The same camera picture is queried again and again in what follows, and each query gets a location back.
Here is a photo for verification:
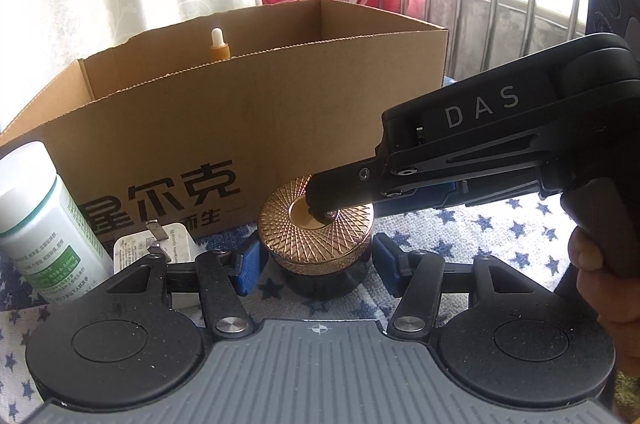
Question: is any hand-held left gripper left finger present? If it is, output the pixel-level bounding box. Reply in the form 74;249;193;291
102;242;262;339

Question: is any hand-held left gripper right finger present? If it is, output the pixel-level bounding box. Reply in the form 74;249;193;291
372;232;542;339

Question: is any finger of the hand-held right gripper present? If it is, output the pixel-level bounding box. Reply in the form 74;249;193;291
305;155;390;221

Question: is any gold lid black jar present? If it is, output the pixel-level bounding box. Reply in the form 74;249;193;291
257;175;376;301

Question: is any brown cardboard box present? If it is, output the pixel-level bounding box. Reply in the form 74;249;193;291
0;0;450;256

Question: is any green glass dropper bottle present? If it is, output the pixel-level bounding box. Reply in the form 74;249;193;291
208;27;232;61

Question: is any person's right hand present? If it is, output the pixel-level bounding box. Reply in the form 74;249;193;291
572;223;640;376

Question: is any white plug charger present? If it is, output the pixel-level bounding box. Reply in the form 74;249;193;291
112;219;202;311

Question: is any white plastic pill bottle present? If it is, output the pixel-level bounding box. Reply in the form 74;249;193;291
0;141;114;306

